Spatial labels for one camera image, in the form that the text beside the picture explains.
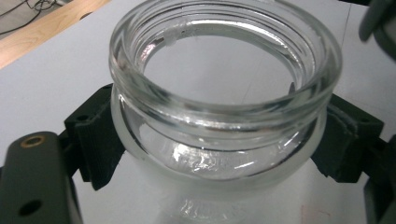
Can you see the clear glass jar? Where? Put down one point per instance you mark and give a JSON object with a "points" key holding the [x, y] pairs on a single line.
{"points": [[218, 115]]}

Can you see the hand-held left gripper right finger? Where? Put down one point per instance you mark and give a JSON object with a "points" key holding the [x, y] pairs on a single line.
{"points": [[345, 143]]}

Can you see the wooden table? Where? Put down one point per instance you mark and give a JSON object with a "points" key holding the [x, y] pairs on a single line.
{"points": [[40, 31]]}

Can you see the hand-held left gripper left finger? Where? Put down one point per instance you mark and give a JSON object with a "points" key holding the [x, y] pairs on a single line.
{"points": [[96, 140]]}

